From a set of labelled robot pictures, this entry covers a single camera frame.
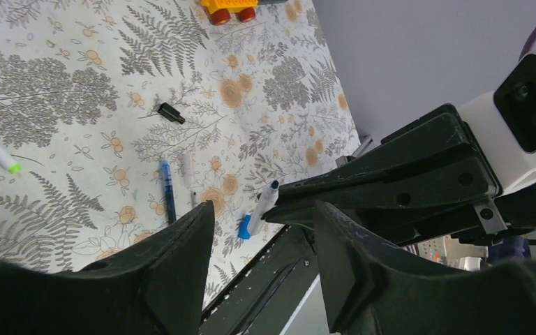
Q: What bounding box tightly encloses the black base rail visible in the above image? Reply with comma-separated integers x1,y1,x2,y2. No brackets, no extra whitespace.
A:
198,226,318,334

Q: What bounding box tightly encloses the blue gel pen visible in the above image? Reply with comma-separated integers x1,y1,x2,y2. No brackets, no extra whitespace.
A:
161,159,177,224

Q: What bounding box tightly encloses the orange toy car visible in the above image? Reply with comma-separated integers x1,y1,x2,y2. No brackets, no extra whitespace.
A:
200,0,259,26

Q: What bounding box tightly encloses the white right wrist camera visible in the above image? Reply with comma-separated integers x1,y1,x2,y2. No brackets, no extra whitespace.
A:
457,52,536,195

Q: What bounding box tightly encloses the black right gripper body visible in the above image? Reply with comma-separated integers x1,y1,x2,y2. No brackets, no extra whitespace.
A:
263,103,536,246

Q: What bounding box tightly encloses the floral table mat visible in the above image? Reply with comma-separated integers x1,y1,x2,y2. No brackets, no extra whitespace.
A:
0,1,359,304

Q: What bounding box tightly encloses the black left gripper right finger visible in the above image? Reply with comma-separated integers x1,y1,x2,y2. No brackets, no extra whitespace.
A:
313,201,536,334

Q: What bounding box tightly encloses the white pen dark tip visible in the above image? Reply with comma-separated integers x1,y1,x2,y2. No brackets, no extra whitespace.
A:
248,180,280,236

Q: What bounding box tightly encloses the clear pen cap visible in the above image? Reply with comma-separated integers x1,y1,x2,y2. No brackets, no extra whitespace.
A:
181,153,199,208

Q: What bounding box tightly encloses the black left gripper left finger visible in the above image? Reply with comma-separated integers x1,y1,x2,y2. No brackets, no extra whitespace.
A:
0,202,215,334

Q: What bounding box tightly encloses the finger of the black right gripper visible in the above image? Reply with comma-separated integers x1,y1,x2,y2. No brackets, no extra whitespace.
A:
264,110,502,228

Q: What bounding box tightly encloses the blue pen cap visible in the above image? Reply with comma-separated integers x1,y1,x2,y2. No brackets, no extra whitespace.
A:
238,214,251,240

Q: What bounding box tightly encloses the black pen cap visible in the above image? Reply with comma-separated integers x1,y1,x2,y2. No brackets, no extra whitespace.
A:
157,103,186,124

